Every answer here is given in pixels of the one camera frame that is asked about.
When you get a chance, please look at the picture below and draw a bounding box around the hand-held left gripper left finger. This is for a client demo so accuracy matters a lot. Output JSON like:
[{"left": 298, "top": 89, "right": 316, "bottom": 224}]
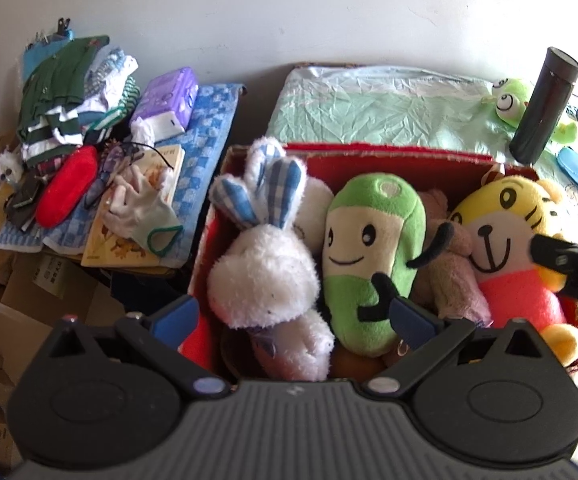
[{"left": 49, "top": 294, "right": 231, "bottom": 401}]

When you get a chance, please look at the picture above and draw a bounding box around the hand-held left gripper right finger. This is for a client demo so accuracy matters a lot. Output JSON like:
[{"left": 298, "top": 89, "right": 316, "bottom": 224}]
[{"left": 361, "top": 297, "right": 544, "bottom": 397}]

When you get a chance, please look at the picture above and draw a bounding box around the mauve teddy bear plush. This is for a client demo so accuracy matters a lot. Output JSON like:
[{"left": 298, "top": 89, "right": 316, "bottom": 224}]
[{"left": 411, "top": 187, "right": 492, "bottom": 326}]

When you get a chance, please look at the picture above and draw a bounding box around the green bean plush toy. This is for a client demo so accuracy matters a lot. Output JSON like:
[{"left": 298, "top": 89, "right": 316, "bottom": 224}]
[{"left": 321, "top": 172, "right": 454, "bottom": 359}]

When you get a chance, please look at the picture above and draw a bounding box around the yellow tiger plush toy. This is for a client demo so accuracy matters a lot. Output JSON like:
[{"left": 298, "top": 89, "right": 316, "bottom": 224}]
[{"left": 449, "top": 162, "right": 578, "bottom": 367}]

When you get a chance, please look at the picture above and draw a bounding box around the pink bunny plush toy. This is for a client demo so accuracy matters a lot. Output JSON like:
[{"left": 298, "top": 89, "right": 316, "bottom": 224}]
[{"left": 206, "top": 136, "right": 336, "bottom": 382}]

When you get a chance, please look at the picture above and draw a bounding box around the red cardboard box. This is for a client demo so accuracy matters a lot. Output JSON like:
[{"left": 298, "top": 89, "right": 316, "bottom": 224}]
[{"left": 186, "top": 142, "right": 578, "bottom": 381}]

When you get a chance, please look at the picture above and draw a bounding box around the yellow picture book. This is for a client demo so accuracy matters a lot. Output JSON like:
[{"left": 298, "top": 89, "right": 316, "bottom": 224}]
[{"left": 80, "top": 144, "right": 186, "bottom": 268}]

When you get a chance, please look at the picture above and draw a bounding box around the white glove green cuff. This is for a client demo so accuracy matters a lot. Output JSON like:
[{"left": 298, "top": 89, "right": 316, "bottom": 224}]
[{"left": 100, "top": 162, "right": 185, "bottom": 253}]

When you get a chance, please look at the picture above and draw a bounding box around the white plush toy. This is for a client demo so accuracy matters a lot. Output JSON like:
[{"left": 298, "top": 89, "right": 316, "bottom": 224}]
[{"left": 294, "top": 176, "right": 336, "bottom": 256}]

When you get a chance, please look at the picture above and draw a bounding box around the black thermos bottle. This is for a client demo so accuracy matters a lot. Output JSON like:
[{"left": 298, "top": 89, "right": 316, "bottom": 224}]
[{"left": 509, "top": 46, "right": 578, "bottom": 165}]

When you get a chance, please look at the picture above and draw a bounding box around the red pouch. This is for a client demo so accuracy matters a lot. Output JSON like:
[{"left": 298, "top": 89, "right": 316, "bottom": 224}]
[{"left": 36, "top": 146, "right": 98, "bottom": 228}]

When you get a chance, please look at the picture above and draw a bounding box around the green frog plush toy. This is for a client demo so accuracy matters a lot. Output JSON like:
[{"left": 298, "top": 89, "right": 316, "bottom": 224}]
[{"left": 491, "top": 77, "right": 578, "bottom": 146}]

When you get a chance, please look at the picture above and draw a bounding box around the black wallet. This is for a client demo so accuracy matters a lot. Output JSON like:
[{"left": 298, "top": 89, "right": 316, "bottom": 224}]
[{"left": 5, "top": 174, "right": 46, "bottom": 231}]

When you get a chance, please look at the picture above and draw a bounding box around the blue checkered towel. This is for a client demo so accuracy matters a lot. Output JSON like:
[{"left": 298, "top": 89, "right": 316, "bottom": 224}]
[{"left": 0, "top": 82, "right": 246, "bottom": 268}]

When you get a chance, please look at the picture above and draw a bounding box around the pale green printed sheet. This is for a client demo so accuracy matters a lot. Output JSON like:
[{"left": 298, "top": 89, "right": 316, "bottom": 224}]
[{"left": 266, "top": 65, "right": 578, "bottom": 461}]

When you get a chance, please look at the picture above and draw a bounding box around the purple tissue pack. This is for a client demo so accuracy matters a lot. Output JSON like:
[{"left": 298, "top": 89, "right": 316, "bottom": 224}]
[{"left": 130, "top": 66, "right": 200, "bottom": 133}]

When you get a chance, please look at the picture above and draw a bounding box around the small white fluffy toy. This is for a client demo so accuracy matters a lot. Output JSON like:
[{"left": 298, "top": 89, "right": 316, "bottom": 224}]
[{"left": 0, "top": 147, "right": 24, "bottom": 183}]

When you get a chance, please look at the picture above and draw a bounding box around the green white striped garment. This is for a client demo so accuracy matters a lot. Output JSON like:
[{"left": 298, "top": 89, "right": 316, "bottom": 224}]
[{"left": 19, "top": 77, "right": 142, "bottom": 161}]

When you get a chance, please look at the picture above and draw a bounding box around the pale checked garment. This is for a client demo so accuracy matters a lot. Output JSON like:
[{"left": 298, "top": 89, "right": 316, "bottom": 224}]
[{"left": 86, "top": 49, "right": 139, "bottom": 111}]

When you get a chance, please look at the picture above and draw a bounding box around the green jacket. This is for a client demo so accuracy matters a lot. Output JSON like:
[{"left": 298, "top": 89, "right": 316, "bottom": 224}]
[{"left": 16, "top": 35, "right": 111, "bottom": 143}]

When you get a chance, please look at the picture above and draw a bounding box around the blue pouch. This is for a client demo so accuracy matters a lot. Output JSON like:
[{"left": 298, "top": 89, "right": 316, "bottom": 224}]
[{"left": 22, "top": 19, "right": 76, "bottom": 78}]

